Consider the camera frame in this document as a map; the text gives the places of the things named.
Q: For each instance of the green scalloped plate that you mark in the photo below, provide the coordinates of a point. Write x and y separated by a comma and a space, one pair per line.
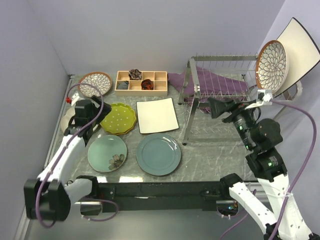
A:
120, 112

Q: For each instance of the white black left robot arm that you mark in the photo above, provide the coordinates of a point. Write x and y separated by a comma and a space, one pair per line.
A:
48, 197

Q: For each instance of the white square plate black rim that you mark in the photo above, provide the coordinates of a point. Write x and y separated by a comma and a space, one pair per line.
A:
156, 116

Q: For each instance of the brown patterned rolled fabric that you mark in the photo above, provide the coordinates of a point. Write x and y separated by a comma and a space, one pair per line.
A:
135, 74

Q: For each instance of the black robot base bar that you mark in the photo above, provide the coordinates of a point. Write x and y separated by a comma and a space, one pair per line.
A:
143, 196

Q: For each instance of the mint green flower plate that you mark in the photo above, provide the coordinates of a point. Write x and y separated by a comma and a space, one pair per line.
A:
107, 154

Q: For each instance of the teal round plate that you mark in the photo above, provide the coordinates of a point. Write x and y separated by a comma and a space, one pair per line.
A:
158, 154

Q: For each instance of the wooden compartment tray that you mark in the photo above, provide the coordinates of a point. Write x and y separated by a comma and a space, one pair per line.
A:
160, 79

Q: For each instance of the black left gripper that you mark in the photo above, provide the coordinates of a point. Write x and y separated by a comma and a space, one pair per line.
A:
106, 108

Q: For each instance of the purple cloth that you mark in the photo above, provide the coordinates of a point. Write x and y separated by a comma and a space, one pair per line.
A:
211, 85

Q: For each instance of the steel dish rack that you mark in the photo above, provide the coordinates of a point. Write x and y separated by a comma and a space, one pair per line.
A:
240, 67

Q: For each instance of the yellow polka dot plate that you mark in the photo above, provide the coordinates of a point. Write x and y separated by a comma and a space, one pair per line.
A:
120, 128

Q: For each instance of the brown rimmed plate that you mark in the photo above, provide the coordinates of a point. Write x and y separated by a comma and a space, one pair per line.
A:
272, 66

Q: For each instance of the cream divided plate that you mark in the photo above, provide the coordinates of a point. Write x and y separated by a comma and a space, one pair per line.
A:
64, 122

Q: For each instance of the floral patterned round plate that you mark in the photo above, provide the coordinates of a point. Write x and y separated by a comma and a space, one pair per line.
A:
94, 83

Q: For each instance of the dark grey rolled fabric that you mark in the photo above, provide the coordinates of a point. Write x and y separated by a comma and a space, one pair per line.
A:
124, 85

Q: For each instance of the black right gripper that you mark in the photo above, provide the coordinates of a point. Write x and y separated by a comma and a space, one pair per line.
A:
217, 105

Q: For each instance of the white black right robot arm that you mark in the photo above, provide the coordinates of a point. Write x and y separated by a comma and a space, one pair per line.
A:
284, 220

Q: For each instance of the orange black rolled fabric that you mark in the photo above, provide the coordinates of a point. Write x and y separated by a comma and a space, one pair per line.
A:
147, 84

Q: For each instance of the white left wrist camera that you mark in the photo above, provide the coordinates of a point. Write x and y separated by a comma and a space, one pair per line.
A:
72, 100

